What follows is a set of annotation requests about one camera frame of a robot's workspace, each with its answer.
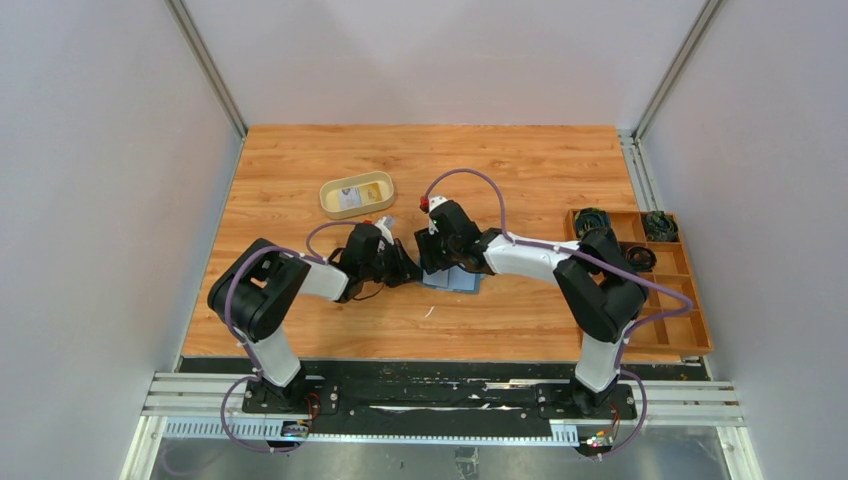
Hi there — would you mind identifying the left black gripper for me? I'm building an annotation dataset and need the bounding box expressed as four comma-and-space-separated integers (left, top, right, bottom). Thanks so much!
362, 239, 428, 289

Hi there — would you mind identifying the coiled cable top right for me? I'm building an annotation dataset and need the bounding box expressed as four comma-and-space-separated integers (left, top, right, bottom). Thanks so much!
641, 210, 680, 244

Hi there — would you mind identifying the black coiled cable middle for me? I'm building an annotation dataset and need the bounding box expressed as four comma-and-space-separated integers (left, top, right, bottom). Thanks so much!
625, 245, 658, 272

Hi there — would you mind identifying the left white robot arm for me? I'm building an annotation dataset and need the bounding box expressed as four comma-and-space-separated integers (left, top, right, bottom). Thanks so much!
207, 217, 423, 413

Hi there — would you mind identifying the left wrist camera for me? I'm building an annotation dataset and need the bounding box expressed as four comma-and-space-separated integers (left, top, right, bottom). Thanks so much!
374, 215, 395, 251

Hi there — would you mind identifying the coiled cable top left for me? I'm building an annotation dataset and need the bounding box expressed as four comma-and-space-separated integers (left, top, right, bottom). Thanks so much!
573, 207, 614, 240

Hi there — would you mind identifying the blue card holder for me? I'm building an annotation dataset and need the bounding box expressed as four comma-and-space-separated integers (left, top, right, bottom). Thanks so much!
418, 245, 482, 295

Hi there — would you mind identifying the right aluminium corner post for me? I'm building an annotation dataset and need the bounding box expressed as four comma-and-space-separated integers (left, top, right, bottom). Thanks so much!
632, 0, 725, 143

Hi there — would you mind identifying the card in tray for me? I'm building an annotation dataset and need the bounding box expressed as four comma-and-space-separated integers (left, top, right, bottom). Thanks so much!
337, 183, 383, 210

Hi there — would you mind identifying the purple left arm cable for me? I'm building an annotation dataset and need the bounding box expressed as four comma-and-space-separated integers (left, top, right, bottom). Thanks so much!
219, 220, 372, 455

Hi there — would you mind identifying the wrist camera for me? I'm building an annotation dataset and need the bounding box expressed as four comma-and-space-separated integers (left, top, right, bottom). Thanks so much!
374, 215, 395, 251
419, 195, 449, 234

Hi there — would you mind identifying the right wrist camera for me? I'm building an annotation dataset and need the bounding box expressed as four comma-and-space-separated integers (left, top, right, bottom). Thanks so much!
419, 195, 449, 234

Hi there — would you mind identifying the beige oval tray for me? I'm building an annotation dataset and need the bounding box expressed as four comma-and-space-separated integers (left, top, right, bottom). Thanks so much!
319, 171, 395, 220

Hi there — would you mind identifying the aluminium rail frame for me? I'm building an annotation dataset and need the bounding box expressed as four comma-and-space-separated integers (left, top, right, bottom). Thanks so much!
122, 373, 762, 479

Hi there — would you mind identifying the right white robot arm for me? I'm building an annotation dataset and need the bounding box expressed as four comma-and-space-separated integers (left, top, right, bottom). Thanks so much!
415, 196, 648, 418

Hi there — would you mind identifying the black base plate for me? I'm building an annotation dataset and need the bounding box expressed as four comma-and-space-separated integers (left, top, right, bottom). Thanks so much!
178, 357, 710, 439

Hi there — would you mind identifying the aluminium corner post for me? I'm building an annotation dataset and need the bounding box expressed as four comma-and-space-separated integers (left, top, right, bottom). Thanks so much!
632, 0, 725, 143
164, 0, 248, 141

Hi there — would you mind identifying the left aluminium corner post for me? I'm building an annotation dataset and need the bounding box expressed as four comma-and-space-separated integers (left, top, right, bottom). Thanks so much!
164, 0, 248, 141

